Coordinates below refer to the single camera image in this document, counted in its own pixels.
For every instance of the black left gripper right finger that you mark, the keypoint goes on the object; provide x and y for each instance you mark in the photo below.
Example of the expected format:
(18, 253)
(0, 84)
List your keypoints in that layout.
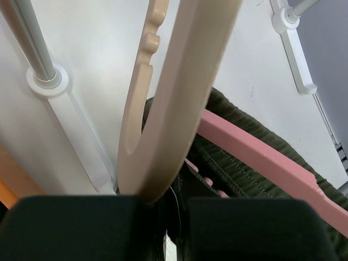
(253, 229)

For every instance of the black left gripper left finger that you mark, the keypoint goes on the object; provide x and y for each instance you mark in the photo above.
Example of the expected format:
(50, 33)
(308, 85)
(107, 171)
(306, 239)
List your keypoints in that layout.
(82, 228)

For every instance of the olive green shorts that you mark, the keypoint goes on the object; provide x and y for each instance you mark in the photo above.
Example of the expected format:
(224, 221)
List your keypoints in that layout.
(235, 176)

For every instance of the pink plastic hanger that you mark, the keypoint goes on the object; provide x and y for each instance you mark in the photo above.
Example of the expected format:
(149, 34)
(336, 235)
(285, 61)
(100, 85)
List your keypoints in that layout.
(296, 181)

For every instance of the beige plastic hanger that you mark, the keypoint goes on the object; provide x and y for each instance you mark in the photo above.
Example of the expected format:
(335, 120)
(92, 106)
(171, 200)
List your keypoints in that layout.
(153, 147)

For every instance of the metal clothes rack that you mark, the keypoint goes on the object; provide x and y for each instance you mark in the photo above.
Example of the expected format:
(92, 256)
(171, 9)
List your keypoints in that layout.
(50, 82)

